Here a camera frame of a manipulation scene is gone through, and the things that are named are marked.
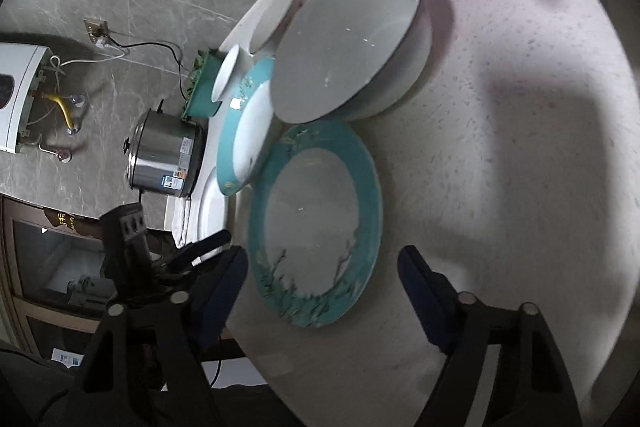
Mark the white water heater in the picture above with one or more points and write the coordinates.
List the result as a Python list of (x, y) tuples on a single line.
[(21, 69)]

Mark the teal basin with greens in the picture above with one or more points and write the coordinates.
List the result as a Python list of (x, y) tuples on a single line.
[(201, 82)]

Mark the large white bowl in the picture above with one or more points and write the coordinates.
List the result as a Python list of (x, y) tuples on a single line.
[(349, 59)]

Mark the white bowl red flowers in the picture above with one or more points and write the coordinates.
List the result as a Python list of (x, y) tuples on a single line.
[(272, 26)]

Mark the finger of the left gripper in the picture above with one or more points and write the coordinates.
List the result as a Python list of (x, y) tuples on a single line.
[(200, 244)]

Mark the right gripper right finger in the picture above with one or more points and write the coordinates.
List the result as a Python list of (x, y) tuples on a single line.
[(531, 386)]

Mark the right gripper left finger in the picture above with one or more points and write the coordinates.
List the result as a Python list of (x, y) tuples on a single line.
[(202, 297)]

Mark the small white bowl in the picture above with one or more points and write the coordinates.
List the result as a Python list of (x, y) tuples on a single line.
[(225, 72)]

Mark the stainless steel rice cooker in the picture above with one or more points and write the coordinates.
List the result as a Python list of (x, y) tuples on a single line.
[(164, 154)]

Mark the wall power socket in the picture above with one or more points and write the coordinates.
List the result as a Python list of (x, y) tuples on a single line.
[(97, 31)]

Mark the deep teal rim plate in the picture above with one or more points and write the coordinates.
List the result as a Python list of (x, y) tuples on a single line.
[(248, 130)]

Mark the white oval plate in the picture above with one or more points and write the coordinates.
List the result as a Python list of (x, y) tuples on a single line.
[(213, 210)]

